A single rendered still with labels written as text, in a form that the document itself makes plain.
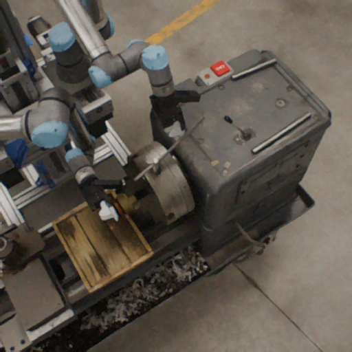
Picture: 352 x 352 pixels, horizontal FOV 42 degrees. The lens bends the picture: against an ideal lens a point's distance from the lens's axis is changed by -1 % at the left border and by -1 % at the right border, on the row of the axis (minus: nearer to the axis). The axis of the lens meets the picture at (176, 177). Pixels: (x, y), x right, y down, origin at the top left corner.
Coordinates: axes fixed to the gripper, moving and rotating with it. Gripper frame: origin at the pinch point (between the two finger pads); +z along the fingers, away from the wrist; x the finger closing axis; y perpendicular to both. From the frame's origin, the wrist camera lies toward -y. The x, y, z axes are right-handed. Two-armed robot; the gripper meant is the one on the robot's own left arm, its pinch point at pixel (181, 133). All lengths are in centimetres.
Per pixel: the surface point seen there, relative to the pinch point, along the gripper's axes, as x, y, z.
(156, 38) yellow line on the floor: -193, -75, 73
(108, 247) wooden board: -8, 42, 43
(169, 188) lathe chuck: 6.6, 12.7, 14.5
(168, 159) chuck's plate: -0.5, 7.5, 8.8
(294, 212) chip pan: 2, -48, 84
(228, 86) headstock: -13.2, -29.5, 2.5
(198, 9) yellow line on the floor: -200, -120, 71
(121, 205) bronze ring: -3.9, 30.0, 20.9
